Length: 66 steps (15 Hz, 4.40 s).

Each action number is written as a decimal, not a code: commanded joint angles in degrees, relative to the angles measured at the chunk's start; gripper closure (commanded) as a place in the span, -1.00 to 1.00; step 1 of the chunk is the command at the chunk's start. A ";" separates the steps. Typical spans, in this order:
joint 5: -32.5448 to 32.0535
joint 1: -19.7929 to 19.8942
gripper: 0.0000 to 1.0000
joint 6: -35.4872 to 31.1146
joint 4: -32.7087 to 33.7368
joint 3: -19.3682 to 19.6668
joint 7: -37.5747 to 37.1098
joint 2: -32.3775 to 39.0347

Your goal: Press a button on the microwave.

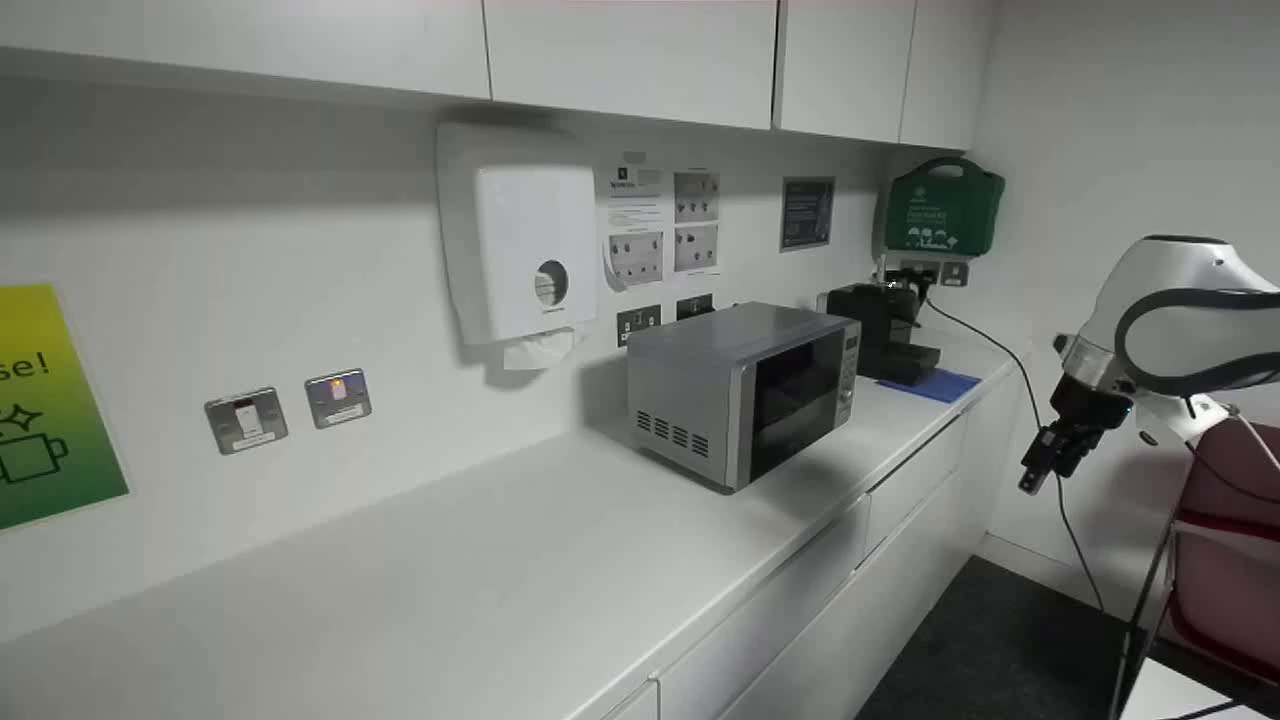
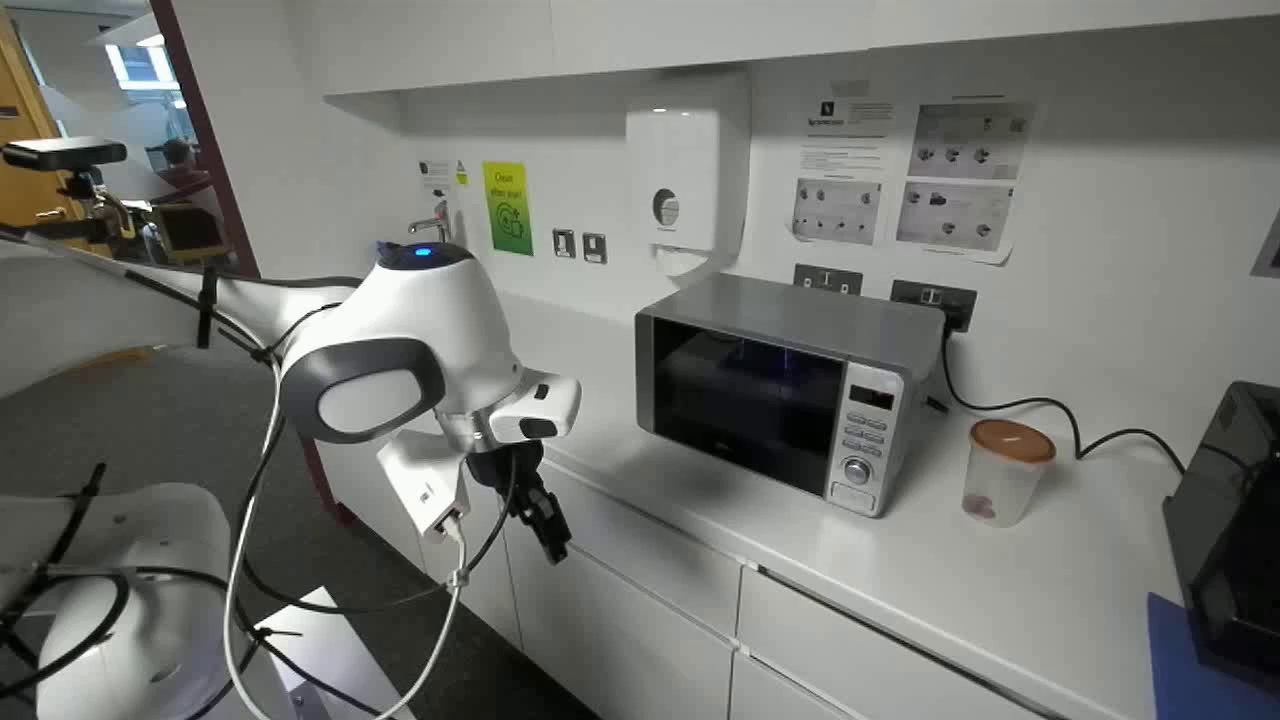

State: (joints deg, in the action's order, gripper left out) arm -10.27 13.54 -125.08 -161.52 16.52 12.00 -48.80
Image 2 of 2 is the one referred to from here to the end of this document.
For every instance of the silver wall socket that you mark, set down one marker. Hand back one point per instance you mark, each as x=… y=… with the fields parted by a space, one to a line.
x=565 y=243
x=594 y=250

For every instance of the white drawer front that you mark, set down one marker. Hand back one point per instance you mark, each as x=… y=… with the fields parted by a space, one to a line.
x=852 y=653
x=643 y=546

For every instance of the dark double wall socket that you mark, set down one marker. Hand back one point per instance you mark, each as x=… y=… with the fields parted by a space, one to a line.
x=930 y=302
x=824 y=279

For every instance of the black coffee machine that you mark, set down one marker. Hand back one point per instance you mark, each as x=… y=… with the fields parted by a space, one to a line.
x=1234 y=532

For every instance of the black camera on tripod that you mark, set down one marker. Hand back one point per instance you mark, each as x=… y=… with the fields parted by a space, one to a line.
x=62 y=151

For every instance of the white base cabinet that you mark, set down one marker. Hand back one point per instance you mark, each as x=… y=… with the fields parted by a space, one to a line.
x=643 y=643

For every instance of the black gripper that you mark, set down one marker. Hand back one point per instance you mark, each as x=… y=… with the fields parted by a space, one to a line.
x=506 y=468

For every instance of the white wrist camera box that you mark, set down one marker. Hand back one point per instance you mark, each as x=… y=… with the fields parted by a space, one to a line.
x=532 y=407

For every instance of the white wall cabinet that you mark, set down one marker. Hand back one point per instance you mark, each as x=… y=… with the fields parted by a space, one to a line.
x=667 y=34

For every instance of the white paper towel dispenser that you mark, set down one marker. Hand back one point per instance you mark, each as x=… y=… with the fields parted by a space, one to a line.
x=673 y=174

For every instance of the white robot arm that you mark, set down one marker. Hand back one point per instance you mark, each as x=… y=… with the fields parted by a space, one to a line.
x=443 y=302

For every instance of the white instruction sheet two pictures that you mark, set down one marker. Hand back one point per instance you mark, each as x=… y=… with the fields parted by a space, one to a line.
x=960 y=201

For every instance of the silver microwave oven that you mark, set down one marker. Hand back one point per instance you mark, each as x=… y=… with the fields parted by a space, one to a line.
x=744 y=403

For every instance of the plastic cup brown lid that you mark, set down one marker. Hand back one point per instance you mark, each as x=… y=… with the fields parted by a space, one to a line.
x=1002 y=481

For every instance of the green yellow poster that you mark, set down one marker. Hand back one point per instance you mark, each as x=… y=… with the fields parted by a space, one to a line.
x=506 y=213

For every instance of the dark red door frame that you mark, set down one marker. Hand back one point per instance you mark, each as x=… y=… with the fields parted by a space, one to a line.
x=200 y=121

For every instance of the white instruction sheet with logo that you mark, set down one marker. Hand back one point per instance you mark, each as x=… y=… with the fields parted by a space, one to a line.
x=839 y=201

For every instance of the blue mat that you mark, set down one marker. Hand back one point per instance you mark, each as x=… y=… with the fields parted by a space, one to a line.
x=1180 y=683

